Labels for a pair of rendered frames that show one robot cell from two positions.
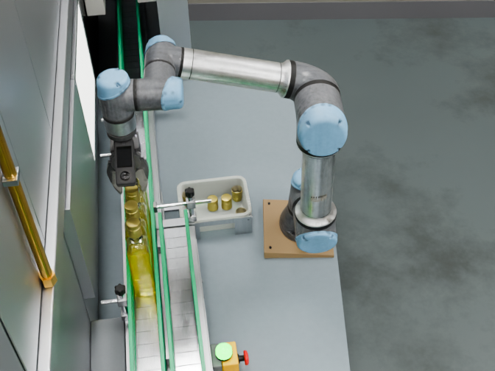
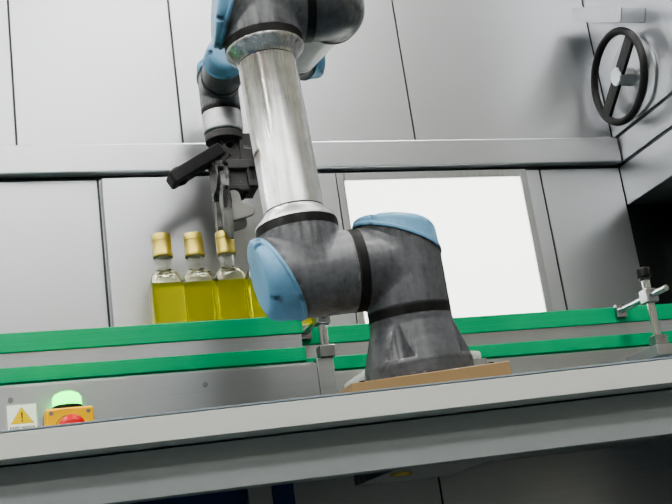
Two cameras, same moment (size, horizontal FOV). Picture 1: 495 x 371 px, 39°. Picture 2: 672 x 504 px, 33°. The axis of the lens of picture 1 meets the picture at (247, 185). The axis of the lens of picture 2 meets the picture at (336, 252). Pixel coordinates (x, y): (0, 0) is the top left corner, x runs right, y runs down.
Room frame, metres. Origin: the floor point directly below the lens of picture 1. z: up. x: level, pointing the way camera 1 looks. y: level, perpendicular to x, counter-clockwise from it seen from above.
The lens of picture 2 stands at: (1.05, -1.70, 0.51)
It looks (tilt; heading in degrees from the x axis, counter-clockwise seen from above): 16 degrees up; 79
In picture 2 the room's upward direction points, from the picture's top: 8 degrees counter-clockwise
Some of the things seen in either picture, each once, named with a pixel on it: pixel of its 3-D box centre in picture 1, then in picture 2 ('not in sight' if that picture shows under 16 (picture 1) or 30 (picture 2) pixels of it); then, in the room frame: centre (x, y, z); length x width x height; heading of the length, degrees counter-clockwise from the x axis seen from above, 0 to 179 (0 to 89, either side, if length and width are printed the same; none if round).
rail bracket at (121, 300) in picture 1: (115, 303); not in sight; (1.05, 0.35, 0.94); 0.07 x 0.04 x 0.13; 98
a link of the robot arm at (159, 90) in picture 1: (159, 89); (233, 63); (1.29, 0.20, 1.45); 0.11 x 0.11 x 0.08; 2
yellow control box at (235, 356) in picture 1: (225, 361); (69, 435); (0.96, 0.07, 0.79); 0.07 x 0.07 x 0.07; 8
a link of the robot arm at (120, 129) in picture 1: (118, 121); (222, 126); (1.27, 0.30, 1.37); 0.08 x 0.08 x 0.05
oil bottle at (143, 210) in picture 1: (139, 231); (234, 325); (1.25, 0.30, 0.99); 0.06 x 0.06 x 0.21; 7
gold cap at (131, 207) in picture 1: (132, 210); (193, 245); (1.19, 0.29, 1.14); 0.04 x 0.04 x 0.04
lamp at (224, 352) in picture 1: (223, 350); (66, 401); (0.96, 0.07, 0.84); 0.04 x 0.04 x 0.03
